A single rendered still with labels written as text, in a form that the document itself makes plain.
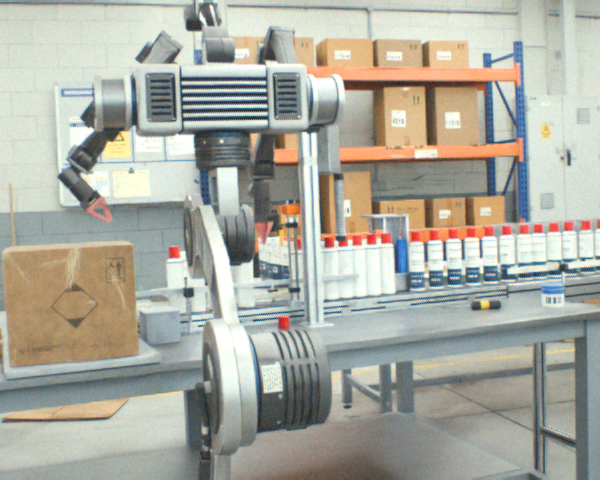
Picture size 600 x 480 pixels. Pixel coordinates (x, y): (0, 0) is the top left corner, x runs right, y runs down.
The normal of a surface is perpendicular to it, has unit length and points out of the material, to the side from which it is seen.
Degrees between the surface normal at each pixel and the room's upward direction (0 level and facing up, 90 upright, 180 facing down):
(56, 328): 90
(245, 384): 77
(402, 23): 90
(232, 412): 99
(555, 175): 90
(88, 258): 90
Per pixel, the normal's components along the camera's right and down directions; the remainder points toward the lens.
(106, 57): 0.26, 0.04
